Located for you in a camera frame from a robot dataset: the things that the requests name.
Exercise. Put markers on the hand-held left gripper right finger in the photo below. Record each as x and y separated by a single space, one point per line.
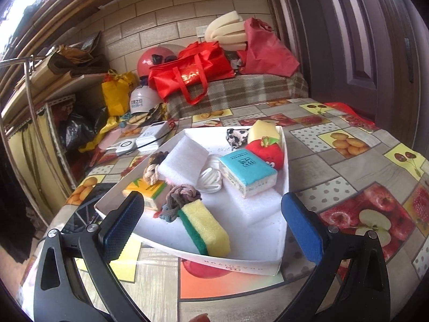
301 228

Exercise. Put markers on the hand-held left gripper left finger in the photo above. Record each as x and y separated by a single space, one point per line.
122 228

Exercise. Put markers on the white foam block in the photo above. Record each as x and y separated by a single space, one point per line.
258 208
184 161

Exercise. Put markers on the white box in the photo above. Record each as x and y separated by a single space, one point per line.
254 241

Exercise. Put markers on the red plush toy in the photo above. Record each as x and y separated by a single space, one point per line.
268 154

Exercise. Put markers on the teal tissue pack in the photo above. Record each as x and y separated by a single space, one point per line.
244 167

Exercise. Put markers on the yellow and green sponge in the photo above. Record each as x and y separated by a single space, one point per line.
207 224

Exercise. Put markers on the pale yellow foam sponge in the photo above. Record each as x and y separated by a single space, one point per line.
263 129

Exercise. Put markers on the camouflage cloth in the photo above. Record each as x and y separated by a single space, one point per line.
236 138

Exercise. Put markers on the fruit-printed tablecloth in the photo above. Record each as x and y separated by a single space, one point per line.
335 181

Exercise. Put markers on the round white device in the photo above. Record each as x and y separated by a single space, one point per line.
125 147

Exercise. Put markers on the pink plastic plate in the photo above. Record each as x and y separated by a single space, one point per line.
109 137

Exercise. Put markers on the yellow cloth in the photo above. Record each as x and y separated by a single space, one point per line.
100 130

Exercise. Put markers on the black plastic bag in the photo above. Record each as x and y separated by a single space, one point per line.
77 129

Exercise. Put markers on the black garment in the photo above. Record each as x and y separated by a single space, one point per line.
13 224

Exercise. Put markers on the red printed bag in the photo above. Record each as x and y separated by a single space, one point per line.
352 114

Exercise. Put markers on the white helmet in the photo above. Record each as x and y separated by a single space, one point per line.
142 99

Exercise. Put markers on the yellow bag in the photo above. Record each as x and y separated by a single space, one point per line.
115 95

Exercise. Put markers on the white metal shelf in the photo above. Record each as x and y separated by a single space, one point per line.
60 99

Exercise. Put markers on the plaid cover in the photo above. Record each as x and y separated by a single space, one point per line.
251 87

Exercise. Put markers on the red helmet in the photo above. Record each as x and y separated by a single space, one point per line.
150 62

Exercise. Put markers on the red tote bag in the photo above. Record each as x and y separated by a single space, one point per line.
187 70

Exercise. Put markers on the brown leather bag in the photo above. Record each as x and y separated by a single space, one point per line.
77 60

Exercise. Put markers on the red cloth bag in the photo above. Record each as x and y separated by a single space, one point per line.
264 50

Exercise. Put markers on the grey panelled door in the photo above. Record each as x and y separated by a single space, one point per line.
352 40

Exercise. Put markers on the cream foam pieces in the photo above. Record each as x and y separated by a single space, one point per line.
223 30

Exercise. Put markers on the wall switch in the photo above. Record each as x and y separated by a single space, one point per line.
201 31

